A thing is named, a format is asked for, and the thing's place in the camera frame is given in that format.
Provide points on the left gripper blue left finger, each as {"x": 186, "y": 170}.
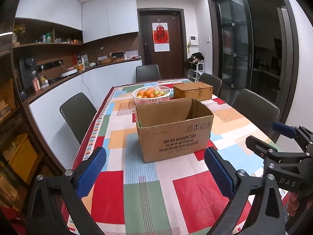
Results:
{"x": 87, "y": 172}

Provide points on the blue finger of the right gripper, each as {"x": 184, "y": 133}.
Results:
{"x": 285, "y": 130}
{"x": 260, "y": 148}

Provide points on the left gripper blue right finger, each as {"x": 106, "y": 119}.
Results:
{"x": 222, "y": 172}

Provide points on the right hand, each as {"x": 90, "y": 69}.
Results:
{"x": 293, "y": 203}

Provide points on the dark chair near right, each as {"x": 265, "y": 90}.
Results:
{"x": 258, "y": 110}

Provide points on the dark chair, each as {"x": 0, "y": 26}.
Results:
{"x": 78, "y": 111}
{"x": 212, "y": 80}
{"x": 258, "y": 110}

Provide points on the colourful patchwork tablecloth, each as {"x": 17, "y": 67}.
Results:
{"x": 174, "y": 196}

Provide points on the dark chair left side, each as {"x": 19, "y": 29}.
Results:
{"x": 78, "y": 111}

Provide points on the brown cardboard box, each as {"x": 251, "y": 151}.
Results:
{"x": 173, "y": 128}

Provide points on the dark chair far right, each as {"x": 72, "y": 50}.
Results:
{"x": 212, "y": 80}

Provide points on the woven wicker box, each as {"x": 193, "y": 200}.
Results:
{"x": 198, "y": 90}

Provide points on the glass sliding door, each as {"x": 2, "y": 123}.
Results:
{"x": 255, "y": 47}

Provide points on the white shoe rack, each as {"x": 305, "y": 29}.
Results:
{"x": 195, "y": 67}

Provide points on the white fruit basket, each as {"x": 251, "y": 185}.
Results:
{"x": 151, "y": 94}

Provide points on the dark chair far end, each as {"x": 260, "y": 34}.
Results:
{"x": 146, "y": 73}

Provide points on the black coffee machine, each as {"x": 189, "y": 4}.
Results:
{"x": 27, "y": 66}

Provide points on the dark brown door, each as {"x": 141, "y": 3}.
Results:
{"x": 171, "y": 64}

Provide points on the red fu door poster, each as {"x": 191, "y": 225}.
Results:
{"x": 160, "y": 36}

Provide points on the white upper cabinets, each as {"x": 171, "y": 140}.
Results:
{"x": 96, "y": 19}

